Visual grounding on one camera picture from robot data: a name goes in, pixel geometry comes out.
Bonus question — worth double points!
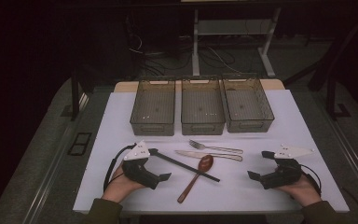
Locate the tangle of floor cables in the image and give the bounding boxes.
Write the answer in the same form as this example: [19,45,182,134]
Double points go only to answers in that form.
[127,34,241,77]

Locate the person's left hand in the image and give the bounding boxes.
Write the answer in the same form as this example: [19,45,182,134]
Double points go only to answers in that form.
[102,163,146,203]

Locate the black chopstick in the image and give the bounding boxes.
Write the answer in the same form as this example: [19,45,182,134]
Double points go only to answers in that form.
[156,152,221,183]
[156,151,221,183]

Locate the person's right hand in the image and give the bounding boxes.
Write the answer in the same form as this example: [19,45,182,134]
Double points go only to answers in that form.
[274,175,323,208]

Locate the metal fork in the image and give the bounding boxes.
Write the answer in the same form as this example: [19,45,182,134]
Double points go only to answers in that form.
[188,139,244,155]

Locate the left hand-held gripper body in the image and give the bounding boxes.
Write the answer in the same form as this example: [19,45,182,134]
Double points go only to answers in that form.
[122,140,161,190]

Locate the white metal stand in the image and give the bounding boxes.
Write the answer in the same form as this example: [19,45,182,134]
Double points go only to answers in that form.
[191,7,282,78]

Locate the brown wooden spoon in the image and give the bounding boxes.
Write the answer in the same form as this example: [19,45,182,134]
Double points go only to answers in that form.
[176,154,214,204]

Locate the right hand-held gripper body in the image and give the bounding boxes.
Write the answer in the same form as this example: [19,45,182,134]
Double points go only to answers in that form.
[259,144,315,190]

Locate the clear brown plastic bin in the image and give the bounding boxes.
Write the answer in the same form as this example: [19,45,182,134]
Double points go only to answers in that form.
[222,76,275,133]
[130,78,176,137]
[180,77,227,136]

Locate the black metal stand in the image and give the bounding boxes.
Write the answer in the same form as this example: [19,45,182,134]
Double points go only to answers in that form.
[307,8,358,120]

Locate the metal knife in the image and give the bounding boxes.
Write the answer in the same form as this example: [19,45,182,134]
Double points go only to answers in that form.
[174,149,244,162]

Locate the right hand-held gripper cable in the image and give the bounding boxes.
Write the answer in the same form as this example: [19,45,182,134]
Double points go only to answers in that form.
[299,163,323,197]

